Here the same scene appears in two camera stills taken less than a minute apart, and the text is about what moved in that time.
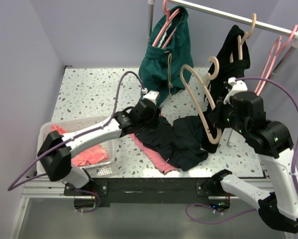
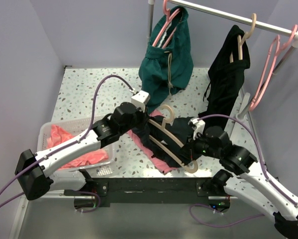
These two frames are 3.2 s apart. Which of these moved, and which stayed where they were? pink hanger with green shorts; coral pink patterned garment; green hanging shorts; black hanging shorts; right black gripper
Moved: right black gripper
Stayed: green hanging shorts; black hanging shorts; coral pink patterned garment; pink hanger with green shorts
